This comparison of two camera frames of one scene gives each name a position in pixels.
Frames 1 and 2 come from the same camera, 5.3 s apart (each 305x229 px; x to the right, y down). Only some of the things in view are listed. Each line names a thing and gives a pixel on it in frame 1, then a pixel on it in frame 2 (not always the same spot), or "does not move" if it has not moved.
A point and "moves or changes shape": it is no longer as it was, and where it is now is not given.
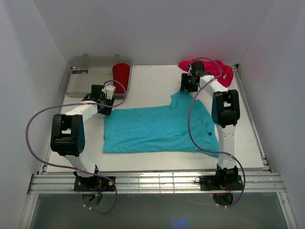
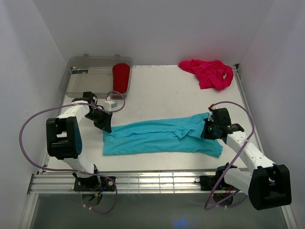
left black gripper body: [106, 110] → [100, 118]
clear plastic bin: [81, 72] does not move
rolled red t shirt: [121, 72] does not move
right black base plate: [210, 183] does not move
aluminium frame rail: [251, 182] does not move
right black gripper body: [187, 80] → [209, 130]
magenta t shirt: [223, 73] does not move
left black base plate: [94, 183] does not move
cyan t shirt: [163, 129] moves or changes shape
